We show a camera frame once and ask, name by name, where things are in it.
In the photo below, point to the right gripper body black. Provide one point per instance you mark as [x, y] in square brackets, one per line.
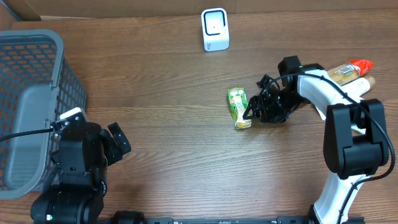
[277, 108]

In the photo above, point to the spaghetti pack with red ends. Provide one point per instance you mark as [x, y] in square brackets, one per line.
[350, 71]

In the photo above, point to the grey plastic basket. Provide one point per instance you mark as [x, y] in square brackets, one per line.
[37, 86]

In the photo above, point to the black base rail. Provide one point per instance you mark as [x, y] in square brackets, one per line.
[278, 220]

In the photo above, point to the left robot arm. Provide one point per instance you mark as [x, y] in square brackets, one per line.
[84, 153]

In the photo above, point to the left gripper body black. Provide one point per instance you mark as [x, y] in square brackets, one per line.
[109, 142]

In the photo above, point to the green yellow snack bar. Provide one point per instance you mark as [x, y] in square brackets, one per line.
[238, 104]

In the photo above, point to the white barcode scanner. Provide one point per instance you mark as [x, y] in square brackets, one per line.
[215, 30]

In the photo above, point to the white Pantene tube gold cap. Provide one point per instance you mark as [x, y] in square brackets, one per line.
[354, 89]

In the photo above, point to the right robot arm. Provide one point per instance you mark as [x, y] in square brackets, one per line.
[356, 146]

